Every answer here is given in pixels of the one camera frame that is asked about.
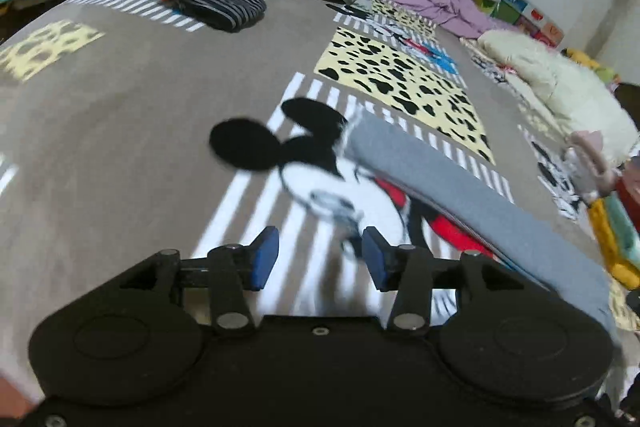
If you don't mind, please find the red folded garment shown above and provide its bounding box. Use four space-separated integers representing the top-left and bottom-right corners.
615 157 640 220

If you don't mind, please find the colourful foam play mat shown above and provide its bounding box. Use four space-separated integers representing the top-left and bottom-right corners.
467 0 566 50

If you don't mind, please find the cartoon printed brown blanket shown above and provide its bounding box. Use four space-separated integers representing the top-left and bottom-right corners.
0 0 640 408

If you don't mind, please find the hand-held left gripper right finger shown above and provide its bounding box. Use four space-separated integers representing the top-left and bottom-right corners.
362 226 526 339

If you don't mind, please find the dark wooden headboard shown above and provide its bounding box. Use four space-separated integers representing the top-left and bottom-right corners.
612 82 640 118

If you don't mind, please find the grey garment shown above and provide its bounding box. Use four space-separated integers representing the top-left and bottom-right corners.
342 109 618 338

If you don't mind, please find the cream quilt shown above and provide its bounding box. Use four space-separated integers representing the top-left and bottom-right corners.
477 29 638 158

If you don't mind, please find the pink folded garment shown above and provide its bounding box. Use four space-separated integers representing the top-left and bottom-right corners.
562 129 618 198

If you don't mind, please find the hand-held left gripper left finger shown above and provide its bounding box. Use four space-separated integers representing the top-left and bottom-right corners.
117 226 280 339

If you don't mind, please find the yellow plush toy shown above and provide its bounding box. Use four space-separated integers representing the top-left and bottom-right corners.
560 48 621 85

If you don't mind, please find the yellow folded garment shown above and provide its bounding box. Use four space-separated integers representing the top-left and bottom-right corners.
587 199 640 290

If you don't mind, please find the teal printed folded garment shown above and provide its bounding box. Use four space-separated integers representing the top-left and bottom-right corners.
602 197 640 268

